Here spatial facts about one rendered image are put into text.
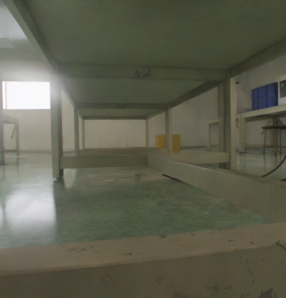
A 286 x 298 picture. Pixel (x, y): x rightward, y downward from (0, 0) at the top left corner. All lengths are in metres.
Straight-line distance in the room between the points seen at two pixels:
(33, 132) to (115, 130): 2.50
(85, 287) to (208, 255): 0.09
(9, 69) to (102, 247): 8.21
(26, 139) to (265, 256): 7.79
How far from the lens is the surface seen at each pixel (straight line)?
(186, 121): 8.19
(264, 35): 1.34
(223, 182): 0.63
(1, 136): 3.14
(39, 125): 7.83
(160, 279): 0.19
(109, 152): 2.91
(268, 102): 4.57
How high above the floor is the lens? 0.23
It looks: 2 degrees down
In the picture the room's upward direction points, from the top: 1 degrees counter-clockwise
